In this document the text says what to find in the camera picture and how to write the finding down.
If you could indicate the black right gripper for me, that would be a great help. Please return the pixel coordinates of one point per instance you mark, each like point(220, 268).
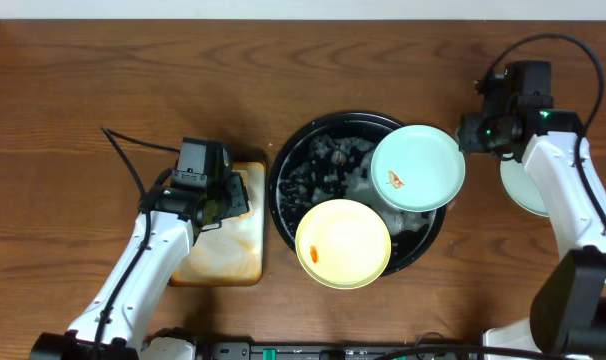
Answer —
point(468, 133)

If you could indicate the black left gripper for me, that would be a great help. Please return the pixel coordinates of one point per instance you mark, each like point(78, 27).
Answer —
point(235, 195)

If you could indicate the light blue plate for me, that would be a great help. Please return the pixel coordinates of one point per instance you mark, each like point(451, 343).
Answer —
point(521, 187)
point(417, 168)

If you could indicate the light blue plate top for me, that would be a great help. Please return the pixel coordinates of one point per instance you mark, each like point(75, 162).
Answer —
point(521, 187)

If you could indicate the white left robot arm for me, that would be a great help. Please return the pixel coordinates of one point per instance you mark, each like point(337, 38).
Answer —
point(170, 220)

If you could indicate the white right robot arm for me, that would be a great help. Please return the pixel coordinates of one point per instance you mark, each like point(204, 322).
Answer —
point(519, 119)

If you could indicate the rectangular soapy black tray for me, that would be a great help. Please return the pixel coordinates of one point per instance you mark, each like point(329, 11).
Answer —
point(231, 255)

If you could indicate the round black tray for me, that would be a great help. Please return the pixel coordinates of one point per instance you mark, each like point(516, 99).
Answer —
point(321, 160)

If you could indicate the yellow plate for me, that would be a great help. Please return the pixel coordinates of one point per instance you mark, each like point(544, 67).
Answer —
point(343, 244)

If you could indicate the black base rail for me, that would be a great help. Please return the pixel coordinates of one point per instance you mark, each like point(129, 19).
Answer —
point(363, 351)

